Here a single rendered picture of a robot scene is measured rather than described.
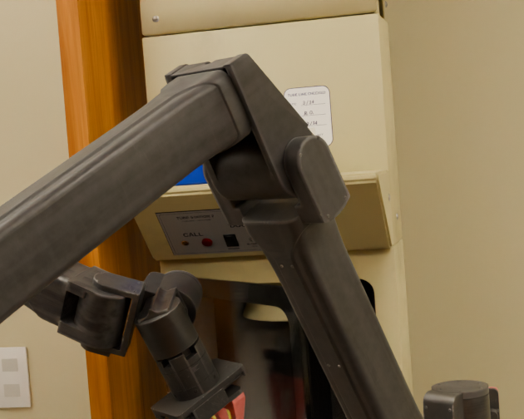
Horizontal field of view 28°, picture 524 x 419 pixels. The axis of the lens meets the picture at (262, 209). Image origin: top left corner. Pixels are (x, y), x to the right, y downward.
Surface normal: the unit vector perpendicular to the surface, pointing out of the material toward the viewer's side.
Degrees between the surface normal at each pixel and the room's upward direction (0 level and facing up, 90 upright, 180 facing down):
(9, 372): 90
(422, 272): 90
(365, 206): 135
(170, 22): 90
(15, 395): 90
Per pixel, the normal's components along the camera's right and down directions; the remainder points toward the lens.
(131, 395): 0.97, -0.06
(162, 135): 0.70, -0.07
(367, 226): -0.11, 0.75
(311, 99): -0.23, 0.07
